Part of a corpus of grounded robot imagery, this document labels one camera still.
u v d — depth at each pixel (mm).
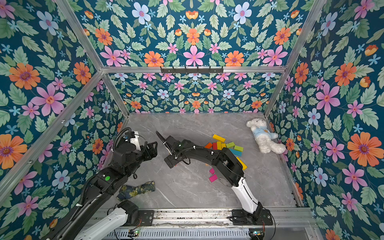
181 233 703
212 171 906
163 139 766
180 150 653
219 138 1045
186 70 926
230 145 1009
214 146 987
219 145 1009
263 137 953
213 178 874
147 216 742
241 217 740
